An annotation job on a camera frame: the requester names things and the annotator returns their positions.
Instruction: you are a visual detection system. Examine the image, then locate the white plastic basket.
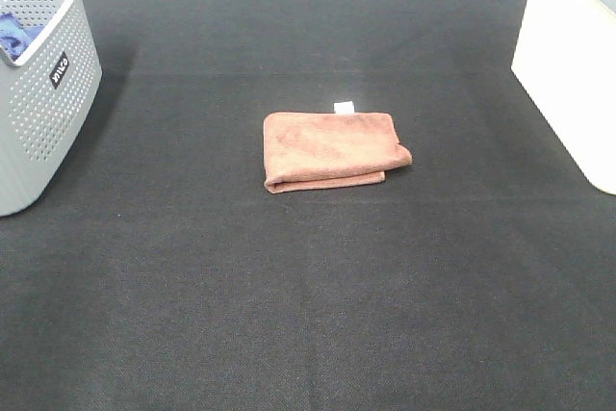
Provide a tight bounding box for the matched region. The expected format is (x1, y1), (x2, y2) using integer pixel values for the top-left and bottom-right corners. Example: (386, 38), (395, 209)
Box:
(511, 0), (615, 194)

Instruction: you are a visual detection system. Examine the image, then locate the blue cloth in basket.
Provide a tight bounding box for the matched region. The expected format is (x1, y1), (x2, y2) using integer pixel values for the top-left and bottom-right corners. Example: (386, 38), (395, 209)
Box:
(0, 13), (42, 61)

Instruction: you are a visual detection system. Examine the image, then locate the brown square towel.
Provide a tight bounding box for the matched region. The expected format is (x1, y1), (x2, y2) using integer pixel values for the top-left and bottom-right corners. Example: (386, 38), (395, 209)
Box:
(263, 112), (412, 193)

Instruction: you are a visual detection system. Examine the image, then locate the grey perforated laundry basket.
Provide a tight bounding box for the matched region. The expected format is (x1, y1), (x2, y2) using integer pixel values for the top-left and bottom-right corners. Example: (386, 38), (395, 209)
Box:
(1, 0), (102, 217)

